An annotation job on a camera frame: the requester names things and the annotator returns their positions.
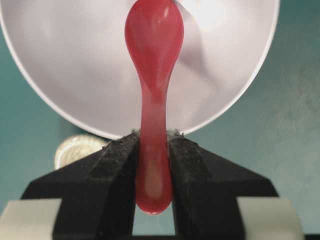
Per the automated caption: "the red plastic spoon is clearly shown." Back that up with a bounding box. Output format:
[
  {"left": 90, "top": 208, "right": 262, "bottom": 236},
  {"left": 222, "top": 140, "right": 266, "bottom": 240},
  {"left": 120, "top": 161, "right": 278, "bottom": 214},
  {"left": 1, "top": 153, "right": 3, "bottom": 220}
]
[{"left": 124, "top": 0, "right": 184, "bottom": 215}]

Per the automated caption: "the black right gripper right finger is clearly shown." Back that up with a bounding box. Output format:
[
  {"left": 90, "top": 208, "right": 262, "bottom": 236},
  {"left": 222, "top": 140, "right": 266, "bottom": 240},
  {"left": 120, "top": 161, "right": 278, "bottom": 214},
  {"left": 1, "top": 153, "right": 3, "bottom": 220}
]
[{"left": 167, "top": 130, "right": 278, "bottom": 240}]

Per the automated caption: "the white round bowl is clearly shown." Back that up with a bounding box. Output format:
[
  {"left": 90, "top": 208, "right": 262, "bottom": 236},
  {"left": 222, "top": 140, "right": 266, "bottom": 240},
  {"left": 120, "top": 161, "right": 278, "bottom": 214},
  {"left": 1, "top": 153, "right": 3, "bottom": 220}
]
[{"left": 0, "top": 0, "right": 280, "bottom": 139}]

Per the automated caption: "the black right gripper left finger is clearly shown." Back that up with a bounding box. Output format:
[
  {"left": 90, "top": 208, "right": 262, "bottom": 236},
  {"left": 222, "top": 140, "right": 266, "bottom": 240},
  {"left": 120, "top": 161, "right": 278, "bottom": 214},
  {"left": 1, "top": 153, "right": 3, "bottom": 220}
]
[{"left": 21, "top": 133, "right": 139, "bottom": 240}]

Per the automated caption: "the round clear cup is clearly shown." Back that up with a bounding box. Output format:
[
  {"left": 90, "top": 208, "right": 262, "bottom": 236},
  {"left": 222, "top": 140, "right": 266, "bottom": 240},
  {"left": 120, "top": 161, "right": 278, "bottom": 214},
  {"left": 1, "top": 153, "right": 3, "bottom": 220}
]
[{"left": 53, "top": 134, "right": 110, "bottom": 170}]

